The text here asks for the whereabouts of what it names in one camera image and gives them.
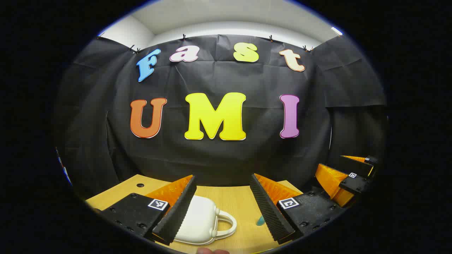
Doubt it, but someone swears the white printed banner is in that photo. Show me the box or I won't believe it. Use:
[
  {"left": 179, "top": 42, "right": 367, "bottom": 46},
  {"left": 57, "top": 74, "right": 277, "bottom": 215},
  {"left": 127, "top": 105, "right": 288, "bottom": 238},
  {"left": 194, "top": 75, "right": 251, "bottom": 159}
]
[{"left": 55, "top": 147, "right": 73, "bottom": 187}]

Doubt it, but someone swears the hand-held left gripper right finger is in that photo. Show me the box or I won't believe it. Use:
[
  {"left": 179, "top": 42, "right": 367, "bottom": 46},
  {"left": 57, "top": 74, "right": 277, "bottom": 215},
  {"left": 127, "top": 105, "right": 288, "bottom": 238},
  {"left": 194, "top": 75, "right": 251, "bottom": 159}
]
[{"left": 250, "top": 173, "right": 348, "bottom": 244}]

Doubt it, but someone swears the white suitcase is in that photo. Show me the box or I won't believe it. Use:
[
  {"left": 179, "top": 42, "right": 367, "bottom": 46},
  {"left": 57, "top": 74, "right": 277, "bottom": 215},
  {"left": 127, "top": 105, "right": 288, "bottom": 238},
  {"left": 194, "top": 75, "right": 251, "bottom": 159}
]
[{"left": 173, "top": 195, "right": 237, "bottom": 246}]

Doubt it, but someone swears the black backdrop cloth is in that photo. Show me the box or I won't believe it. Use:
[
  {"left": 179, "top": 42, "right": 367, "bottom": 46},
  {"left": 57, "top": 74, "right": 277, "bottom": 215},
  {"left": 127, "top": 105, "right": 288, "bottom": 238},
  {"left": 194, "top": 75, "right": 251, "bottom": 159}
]
[{"left": 53, "top": 34, "right": 388, "bottom": 198}]

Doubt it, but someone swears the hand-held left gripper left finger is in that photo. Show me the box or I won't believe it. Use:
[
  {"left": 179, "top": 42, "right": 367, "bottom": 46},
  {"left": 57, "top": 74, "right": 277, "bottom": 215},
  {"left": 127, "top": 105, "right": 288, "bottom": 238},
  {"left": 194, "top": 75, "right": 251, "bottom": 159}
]
[{"left": 93, "top": 174, "right": 197, "bottom": 246}]

